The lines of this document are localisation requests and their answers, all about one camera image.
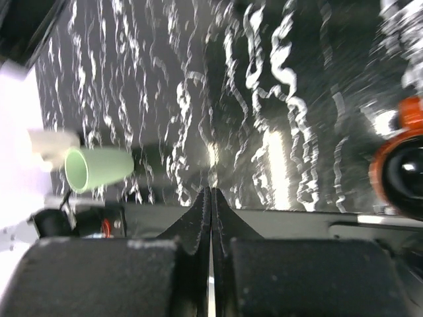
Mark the green cup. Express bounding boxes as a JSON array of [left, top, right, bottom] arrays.
[[64, 147, 134, 194]]

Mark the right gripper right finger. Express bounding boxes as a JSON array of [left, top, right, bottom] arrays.
[[211, 188, 263, 316]]

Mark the orange black mug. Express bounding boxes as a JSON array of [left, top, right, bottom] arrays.
[[369, 96, 422, 221]]

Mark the cream cup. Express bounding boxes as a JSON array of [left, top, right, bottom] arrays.
[[27, 129, 81, 172]]

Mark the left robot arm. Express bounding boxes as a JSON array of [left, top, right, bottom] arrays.
[[1, 207, 127, 252]]

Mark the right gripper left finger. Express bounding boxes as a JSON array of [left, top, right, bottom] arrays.
[[157, 187, 212, 316]]

